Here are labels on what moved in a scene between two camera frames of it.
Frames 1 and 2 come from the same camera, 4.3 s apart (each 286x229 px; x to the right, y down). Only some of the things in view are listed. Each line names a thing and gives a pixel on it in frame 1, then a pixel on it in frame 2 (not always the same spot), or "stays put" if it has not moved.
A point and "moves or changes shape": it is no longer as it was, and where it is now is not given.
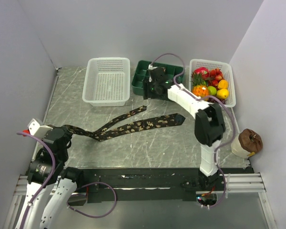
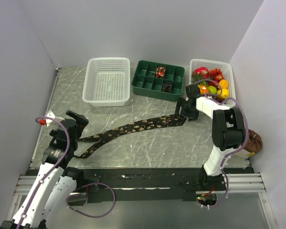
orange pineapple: x=200 y=88 stays put
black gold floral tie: x=148 y=124 moves or changes shape
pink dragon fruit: x=204 y=71 stays put
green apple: x=212 y=90 stays put
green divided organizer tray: x=141 y=71 stays put
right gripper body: x=151 y=91 to x=189 y=112
